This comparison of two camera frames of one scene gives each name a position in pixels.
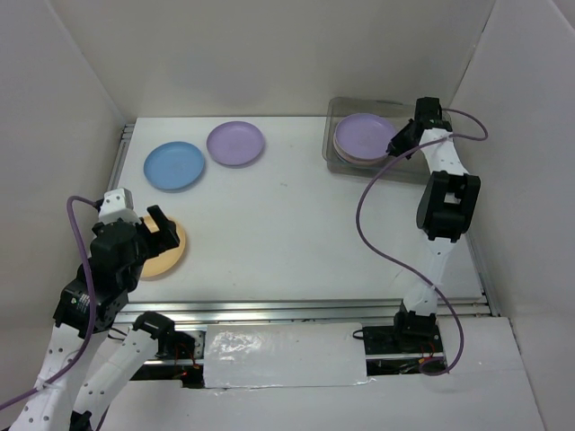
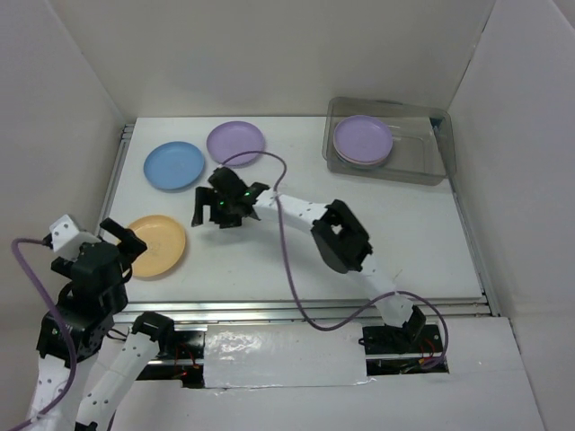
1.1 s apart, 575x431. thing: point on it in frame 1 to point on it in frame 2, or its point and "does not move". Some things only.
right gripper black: (396, 142) to (207, 196)
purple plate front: (363, 136) does not move
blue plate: (174, 166) does not move
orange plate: (165, 263) does not move
